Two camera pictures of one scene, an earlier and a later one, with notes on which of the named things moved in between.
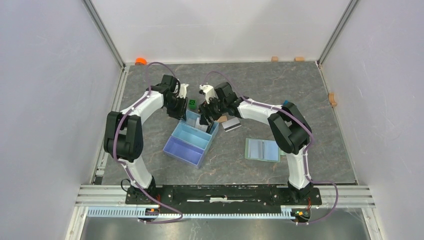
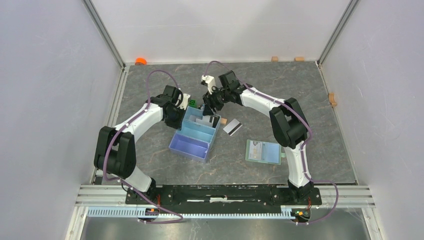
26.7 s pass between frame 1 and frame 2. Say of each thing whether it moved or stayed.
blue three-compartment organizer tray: moved
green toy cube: stayed
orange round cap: stayed
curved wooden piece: stayed
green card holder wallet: stayed
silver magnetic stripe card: moved
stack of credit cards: moved
